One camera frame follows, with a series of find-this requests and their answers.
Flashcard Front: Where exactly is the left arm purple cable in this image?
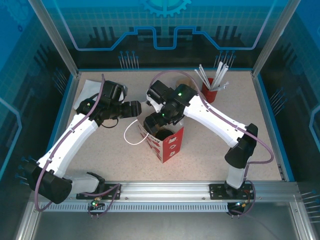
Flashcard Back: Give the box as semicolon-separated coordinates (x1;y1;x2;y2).
34;73;121;218

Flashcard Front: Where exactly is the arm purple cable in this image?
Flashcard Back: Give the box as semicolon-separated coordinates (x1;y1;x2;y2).
148;70;275;218
34;73;121;218

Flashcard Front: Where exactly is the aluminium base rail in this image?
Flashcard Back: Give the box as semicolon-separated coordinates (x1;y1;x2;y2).
32;180;302;201

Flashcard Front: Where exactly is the aluminium frame post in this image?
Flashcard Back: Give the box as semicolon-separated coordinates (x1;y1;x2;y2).
251;0;302;79
27;0;81;79

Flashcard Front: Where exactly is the slotted grey cable duct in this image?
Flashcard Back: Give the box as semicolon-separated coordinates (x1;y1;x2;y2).
38;202;230;213

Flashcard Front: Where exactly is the red white paper gift bag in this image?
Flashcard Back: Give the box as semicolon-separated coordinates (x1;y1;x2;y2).
123;114;185;164

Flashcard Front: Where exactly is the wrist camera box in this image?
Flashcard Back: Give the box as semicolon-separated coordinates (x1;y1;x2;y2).
119;84;129;101
146;98;164;115

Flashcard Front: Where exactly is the black plastic cup lid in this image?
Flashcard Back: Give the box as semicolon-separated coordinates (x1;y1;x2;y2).
156;128;176;141

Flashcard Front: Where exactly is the brown pulp cup carrier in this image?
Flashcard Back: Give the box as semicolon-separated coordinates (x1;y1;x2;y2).
175;77;199;89

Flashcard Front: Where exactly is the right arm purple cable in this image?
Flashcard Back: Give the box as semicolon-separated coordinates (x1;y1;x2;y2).
148;70;275;218

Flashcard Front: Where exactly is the grey metal front panel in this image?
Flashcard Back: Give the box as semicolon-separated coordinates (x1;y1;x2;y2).
13;194;317;240

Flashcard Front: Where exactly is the stack of white napkins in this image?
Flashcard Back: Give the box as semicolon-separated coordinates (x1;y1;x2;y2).
73;79;105;111

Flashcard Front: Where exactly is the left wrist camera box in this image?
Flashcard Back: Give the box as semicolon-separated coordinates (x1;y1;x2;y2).
119;84;129;101

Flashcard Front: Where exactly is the red straw holder cup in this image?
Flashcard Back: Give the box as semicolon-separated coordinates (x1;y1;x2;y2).
201;77;219;104

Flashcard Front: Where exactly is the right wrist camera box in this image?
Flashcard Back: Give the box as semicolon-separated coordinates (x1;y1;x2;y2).
146;98;164;115

